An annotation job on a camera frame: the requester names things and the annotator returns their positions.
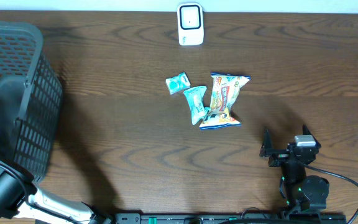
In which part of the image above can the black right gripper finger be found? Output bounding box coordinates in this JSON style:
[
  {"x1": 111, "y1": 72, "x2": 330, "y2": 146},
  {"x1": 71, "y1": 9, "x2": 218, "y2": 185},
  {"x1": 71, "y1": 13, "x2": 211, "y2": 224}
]
[
  {"x1": 259, "y1": 129, "x2": 273, "y2": 157},
  {"x1": 302, "y1": 124, "x2": 312, "y2": 136}
]

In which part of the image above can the large yellow snack bag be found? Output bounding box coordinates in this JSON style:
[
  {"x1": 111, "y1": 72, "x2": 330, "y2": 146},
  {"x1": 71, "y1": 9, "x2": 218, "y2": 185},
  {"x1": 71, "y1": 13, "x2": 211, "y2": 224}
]
[{"x1": 200, "y1": 73, "x2": 251, "y2": 130}]

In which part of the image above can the teal long snack packet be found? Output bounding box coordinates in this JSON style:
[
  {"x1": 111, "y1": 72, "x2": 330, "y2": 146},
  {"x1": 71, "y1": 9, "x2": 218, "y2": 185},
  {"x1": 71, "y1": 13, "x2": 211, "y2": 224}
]
[{"x1": 183, "y1": 86, "x2": 209, "y2": 125}]

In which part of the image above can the teal small tissue pack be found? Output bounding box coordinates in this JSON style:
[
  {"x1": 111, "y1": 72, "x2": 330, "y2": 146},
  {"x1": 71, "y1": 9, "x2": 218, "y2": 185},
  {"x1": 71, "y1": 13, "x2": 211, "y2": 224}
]
[{"x1": 165, "y1": 72, "x2": 191, "y2": 95}]

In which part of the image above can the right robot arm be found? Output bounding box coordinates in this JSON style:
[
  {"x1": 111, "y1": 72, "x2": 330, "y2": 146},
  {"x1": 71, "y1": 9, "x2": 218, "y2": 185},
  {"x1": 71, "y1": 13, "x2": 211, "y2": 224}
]
[{"x1": 259, "y1": 125, "x2": 329, "y2": 220}]

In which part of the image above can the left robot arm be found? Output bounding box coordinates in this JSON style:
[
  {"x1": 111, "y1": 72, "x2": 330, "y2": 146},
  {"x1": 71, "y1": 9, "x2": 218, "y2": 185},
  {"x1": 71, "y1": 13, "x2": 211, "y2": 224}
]
[{"x1": 0, "y1": 160, "x2": 115, "y2": 223}]

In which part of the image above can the white barcode scanner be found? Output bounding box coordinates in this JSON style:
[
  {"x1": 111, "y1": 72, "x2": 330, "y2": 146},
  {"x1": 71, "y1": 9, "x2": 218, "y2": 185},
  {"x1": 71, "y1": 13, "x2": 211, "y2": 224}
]
[{"x1": 177, "y1": 3, "x2": 204, "y2": 46}]

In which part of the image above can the grey plastic mesh basket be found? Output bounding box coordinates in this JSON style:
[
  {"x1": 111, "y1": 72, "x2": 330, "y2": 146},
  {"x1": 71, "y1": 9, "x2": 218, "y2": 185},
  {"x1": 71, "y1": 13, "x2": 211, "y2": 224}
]
[{"x1": 0, "y1": 21, "x2": 63, "y2": 182}]

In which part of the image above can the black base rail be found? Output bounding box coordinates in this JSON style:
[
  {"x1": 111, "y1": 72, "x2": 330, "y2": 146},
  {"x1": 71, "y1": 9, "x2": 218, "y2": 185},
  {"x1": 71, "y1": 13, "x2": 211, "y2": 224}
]
[{"x1": 114, "y1": 213, "x2": 347, "y2": 224}]

